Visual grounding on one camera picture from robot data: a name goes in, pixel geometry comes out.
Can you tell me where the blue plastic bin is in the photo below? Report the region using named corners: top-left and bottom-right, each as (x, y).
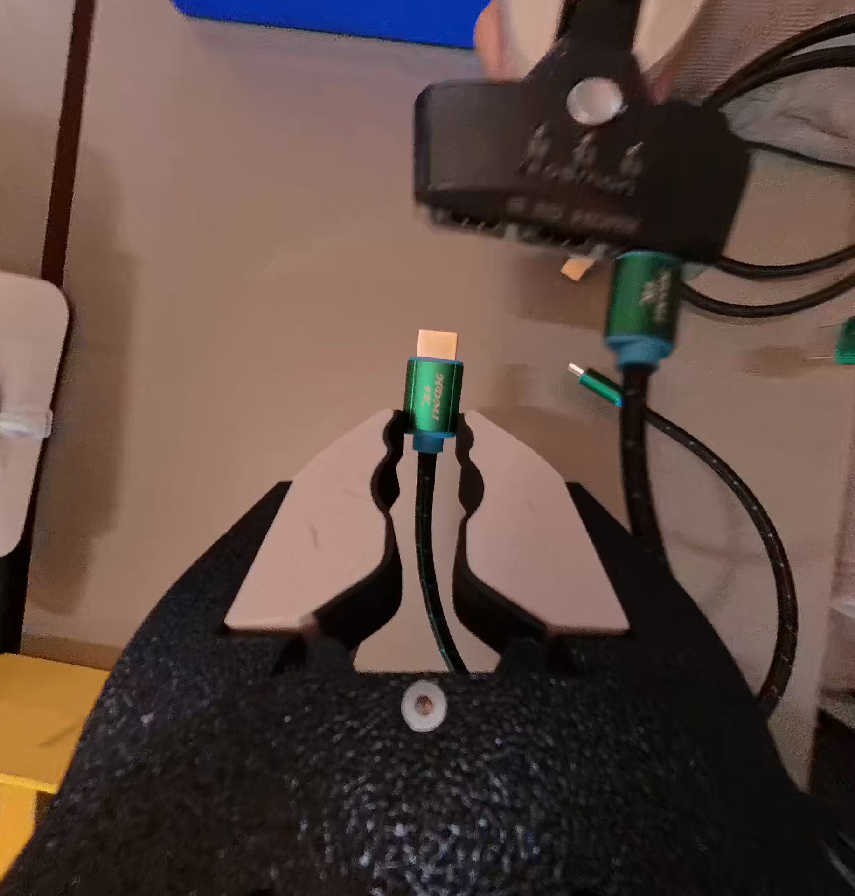
top-left (170, 0), bottom-right (494, 50)

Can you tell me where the white plate with round knob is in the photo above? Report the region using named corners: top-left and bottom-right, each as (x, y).
top-left (0, 269), bottom-right (70, 561)

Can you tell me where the yellow plastic bin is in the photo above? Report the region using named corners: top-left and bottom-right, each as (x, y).
top-left (0, 652), bottom-right (110, 896)

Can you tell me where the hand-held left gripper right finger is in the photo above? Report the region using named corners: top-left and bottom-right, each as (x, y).
top-left (454, 409), bottom-right (631, 639)

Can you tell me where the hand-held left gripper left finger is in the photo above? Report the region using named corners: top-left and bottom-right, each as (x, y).
top-left (223, 409), bottom-right (407, 639)

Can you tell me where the black object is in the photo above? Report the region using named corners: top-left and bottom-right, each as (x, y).
top-left (0, 553), bottom-right (31, 660)

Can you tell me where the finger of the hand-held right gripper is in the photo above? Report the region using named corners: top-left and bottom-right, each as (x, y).
top-left (473, 0), bottom-right (564, 84)
top-left (633, 0), bottom-right (711, 106)

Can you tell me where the black switch cable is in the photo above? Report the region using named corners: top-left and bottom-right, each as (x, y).
top-left (559, 0), bottom-right (855, 319)

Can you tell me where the black video switch box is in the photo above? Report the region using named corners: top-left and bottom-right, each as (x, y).
top-left (412, 35), bottom-right (750, 266)

